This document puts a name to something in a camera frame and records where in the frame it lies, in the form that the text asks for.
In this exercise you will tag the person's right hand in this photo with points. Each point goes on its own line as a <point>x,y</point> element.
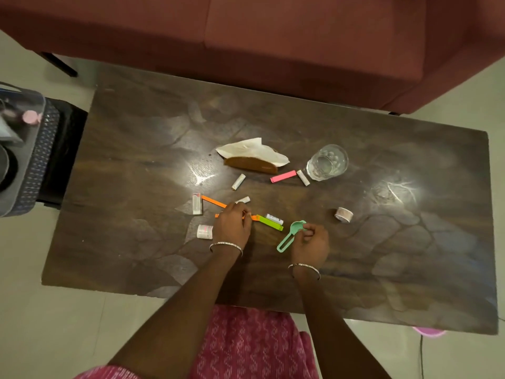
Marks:
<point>313,248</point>

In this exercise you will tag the person's left hand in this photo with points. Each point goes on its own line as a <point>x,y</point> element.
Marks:
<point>231,228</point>

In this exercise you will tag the person's right fingers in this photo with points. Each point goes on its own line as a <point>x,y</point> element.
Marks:
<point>305,232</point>

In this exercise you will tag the person's left fingers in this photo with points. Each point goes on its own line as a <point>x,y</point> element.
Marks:
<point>240,208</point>

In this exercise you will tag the green measuring spoon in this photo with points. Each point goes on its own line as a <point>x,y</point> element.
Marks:
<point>296,228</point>

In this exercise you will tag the orange sealing clip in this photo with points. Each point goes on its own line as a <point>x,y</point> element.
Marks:
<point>213,202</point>
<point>255,218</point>

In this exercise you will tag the person's left forearm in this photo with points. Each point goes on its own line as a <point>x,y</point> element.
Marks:
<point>185,311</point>

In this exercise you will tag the person's right forearm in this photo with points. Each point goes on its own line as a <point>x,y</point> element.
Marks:
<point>335,327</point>

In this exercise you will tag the silver bangle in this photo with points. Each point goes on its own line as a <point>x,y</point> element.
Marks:
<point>305,266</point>
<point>227,244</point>

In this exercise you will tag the white battery with label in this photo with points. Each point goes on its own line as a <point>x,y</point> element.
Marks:
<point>274,219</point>

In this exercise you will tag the green sealing clip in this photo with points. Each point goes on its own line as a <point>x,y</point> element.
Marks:
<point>271,223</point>

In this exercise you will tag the patterned tape roll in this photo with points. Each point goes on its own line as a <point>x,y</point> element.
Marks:
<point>344,215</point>

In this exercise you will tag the small white jar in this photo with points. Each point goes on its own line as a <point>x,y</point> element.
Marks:
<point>204,232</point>

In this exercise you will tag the small white box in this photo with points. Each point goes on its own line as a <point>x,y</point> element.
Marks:
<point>197,204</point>

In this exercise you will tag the brown wooden napkin holder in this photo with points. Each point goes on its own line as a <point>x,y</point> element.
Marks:
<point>250,164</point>

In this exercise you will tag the pink sealing clip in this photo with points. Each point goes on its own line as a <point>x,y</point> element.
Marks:
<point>283,176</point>

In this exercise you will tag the white tissue paper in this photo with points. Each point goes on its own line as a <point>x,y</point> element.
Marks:
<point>252,150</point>

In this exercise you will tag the clear drinking glass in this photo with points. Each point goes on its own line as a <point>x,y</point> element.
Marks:
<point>326,162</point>

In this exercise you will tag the pink patterned garment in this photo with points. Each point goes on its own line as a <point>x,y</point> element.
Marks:
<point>252,343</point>

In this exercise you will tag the pink plastic tub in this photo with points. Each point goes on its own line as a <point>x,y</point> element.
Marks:
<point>429,332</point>

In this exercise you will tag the maroon sofa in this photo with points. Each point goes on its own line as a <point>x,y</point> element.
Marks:
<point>252,39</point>

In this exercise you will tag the black plastic stool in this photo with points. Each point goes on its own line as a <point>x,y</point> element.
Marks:
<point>67,153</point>

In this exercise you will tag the grey plastic basket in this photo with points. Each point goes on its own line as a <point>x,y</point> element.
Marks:
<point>37,169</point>

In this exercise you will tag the pink round cap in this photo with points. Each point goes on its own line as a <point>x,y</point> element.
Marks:
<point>31,117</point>

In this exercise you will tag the black round container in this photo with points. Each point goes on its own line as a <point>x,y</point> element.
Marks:
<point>7,167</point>

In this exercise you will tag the clear plastic container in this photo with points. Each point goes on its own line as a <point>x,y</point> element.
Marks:
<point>19,104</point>

